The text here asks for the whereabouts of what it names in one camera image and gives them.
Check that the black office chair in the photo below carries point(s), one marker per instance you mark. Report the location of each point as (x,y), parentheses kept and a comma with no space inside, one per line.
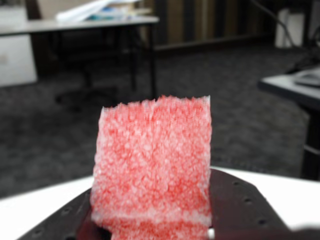
(85,80)

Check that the gray office table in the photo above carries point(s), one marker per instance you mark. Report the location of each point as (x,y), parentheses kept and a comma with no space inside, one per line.
(75,26)

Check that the red foam cube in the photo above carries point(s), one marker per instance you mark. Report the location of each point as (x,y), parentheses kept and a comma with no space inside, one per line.
(152,162)

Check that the dark side desk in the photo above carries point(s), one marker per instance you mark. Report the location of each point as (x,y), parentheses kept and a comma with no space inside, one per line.
(287,87)

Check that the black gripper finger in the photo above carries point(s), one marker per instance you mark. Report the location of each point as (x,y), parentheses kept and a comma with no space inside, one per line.
(65,220)
(240,207)

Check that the stack of papers and books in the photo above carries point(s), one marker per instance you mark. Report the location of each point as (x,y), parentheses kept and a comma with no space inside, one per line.
(100,11)

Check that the white bin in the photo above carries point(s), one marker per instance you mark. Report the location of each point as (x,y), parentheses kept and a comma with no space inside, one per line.
(287,27)

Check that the white cabinet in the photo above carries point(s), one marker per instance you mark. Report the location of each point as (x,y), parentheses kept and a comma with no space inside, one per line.
(15,60)

